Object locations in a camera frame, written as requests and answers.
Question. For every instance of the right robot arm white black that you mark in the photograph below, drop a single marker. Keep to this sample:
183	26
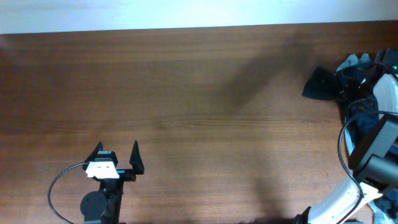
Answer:
367	142

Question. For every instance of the navy blue shorts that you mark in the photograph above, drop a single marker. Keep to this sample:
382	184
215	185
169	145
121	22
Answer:
363	110

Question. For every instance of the black garment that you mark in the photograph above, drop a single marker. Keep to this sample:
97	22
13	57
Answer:
322	85

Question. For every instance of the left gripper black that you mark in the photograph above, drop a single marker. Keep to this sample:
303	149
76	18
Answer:
137	165

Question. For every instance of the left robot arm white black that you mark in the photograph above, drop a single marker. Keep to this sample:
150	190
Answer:
104	205

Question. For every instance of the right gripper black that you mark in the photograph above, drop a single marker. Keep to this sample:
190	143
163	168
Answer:
349	89

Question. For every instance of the light grey garment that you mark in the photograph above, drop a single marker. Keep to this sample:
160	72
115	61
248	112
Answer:
354	60

